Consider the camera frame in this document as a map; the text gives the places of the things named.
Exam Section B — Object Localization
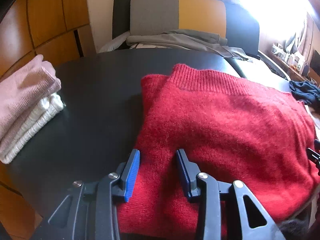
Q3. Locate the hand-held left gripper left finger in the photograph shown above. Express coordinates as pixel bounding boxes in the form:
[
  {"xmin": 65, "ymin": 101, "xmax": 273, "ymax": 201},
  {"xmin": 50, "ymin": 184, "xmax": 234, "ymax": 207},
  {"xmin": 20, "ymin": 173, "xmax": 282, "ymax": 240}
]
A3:
[{"xmin": 47, "ymin": 149, "xmax": 141, "ymax": 240}]

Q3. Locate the cluster of desk containers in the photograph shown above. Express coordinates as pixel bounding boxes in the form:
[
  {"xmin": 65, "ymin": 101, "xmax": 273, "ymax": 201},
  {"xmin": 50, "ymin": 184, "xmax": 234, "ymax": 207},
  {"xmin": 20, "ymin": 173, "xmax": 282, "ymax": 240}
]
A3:
[{"xmin": 271, "ymin": 42, "xmax": 307, "ymax": 70}]

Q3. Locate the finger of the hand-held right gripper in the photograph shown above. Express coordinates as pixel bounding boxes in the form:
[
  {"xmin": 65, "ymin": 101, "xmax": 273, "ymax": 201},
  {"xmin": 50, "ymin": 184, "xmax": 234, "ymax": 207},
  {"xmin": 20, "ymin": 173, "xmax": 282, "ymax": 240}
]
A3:
[{"xmin": 306, "ymin": 139, "xmax": 320, "ymax": 177}]

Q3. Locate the dark fuzzy cloth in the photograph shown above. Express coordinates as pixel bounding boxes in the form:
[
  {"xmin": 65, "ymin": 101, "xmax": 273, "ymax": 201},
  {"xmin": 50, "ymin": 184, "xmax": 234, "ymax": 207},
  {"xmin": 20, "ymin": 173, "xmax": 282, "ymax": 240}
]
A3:
[{"xmin": 277, "ymin": 219, "xmax": 310, "ymax": 240}]

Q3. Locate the wooden desk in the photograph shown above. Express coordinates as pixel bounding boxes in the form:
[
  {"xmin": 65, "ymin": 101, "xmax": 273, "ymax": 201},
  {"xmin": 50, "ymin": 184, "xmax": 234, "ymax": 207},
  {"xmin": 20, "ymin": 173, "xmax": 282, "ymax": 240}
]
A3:
[{"xmin": 271, "ymin": 52, "xmax": 320, "ymax": 80}]

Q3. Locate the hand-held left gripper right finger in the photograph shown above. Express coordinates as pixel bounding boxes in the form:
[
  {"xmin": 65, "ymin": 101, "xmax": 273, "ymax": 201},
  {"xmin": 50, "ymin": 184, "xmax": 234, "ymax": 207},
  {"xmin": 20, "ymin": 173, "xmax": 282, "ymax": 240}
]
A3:
[{"xmin": 176, "ymin": 149, "xmax": 287, "ymax": 240}]

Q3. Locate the printed seat cushion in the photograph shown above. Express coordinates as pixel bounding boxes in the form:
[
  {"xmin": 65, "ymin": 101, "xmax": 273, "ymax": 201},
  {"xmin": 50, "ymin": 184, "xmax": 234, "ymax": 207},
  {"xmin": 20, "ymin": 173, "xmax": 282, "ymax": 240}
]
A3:
[{"xmin": 130, "ymin": 42, "xmax": 170, "ymax": 50}]

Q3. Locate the pink folded sweater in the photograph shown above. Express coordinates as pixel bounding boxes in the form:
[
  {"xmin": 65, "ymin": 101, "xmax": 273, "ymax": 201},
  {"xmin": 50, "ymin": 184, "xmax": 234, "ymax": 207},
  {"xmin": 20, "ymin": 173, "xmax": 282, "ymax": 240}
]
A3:
[{"xmin": 0, "ymin": 54, "xmax": 62, "ymax": 150}]

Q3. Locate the white knit folded sweater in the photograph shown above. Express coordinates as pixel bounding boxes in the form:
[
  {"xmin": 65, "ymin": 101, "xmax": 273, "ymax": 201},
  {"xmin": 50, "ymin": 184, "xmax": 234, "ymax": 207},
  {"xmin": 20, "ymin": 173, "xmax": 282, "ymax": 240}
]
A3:
[{"xmin": 0, "ymin": 92, "xmax": 64, "ymax": 164}]

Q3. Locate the grey yellow blue sofa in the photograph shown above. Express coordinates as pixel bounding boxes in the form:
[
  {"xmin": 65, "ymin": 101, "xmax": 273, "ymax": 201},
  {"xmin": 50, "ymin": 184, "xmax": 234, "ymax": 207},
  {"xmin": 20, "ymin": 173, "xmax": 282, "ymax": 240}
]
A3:
[{"xmin": 96, "ymin": 0, "xmax": 292, "ymax": 80}]

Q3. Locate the red knit sweater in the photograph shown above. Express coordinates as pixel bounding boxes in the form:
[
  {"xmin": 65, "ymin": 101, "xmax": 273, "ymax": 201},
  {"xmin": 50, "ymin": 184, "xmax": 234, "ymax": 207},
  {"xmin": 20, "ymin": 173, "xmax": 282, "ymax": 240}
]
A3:
[{"xmin": 116, "ymin": 64, "xmax": 320, "ymax": 233}]

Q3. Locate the grey brown cloth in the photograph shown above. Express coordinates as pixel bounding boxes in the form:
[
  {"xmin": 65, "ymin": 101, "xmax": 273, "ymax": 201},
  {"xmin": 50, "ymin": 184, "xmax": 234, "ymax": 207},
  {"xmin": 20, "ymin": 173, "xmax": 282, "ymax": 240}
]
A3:
[{"xmin": 304, "ymin": 104, "xmax": 320, "ymax": 130}]

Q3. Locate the grey garment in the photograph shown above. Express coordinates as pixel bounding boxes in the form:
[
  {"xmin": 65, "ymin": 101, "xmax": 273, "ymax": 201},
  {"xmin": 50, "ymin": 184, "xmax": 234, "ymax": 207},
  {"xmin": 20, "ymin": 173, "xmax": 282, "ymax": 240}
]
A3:
[{"xmin": 126, "ymin": 29, "xmax": 260, "ymax": 60}]

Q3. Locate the black monitor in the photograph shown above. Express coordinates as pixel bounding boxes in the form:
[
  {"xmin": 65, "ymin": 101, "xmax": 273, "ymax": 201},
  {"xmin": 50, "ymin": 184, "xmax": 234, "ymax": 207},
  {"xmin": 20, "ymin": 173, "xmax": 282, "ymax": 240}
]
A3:
[{"xmin": 309, "ymin": 50, "xmax": 320, "ymax": 74}]

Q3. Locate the navy cloth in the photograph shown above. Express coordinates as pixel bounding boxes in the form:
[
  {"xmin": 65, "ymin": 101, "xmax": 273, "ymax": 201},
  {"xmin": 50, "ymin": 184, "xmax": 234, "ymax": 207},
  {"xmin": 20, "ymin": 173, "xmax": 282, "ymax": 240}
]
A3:
[{"xmin": 289, "ymin": 80, "xmax": 320, "ymax": 105}]

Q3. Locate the black upright cushion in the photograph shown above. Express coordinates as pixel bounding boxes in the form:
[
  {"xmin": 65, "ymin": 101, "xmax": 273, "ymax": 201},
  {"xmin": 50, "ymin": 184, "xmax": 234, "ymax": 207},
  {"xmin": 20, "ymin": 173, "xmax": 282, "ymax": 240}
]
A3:
[{"xmin": 112, "ymin": 0, "xmax": 135, "ymax": 39}]

